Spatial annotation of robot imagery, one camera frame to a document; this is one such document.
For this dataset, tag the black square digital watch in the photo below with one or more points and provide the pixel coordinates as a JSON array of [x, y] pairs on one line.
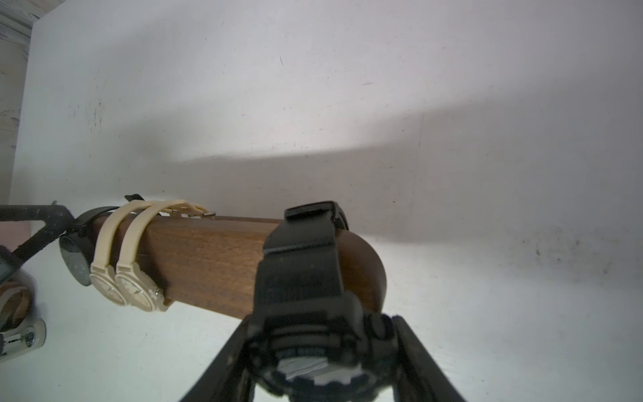
[[309, 338]]

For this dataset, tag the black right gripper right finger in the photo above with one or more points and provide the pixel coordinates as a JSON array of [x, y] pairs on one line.
[[418, 377]]

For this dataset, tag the brown plaid case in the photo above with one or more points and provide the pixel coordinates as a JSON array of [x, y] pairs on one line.
[[16, 301]]

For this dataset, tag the pink pen cup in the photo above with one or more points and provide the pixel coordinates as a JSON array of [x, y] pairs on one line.
[[14, 234]]

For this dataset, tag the brown wooden watch stand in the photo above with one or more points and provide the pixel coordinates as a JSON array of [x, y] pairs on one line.
[[212, 263]]

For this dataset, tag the white grey stapler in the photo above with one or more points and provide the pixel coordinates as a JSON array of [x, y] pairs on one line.
[[28, 336]]

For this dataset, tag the beige band smartwatch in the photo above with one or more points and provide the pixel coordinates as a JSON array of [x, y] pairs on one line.
[[139, 289]]

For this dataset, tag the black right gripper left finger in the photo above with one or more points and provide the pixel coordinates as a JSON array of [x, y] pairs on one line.
[[227, 379]]

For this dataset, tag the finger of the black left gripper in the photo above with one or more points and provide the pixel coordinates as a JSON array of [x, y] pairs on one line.
[[57, 219]]

